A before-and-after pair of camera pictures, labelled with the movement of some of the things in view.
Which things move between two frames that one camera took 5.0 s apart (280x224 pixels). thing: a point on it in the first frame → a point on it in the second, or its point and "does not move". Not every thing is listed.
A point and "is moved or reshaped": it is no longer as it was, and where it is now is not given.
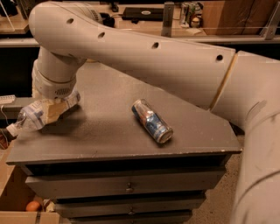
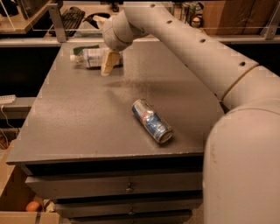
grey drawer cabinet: [129, 153] does not move
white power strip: [7, 99] does not move
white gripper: [53, 88] → [112, 32]
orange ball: [33, 206] does not move
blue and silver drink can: [154, 123] does not move
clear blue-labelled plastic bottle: [33, 116] is moved or reshaped
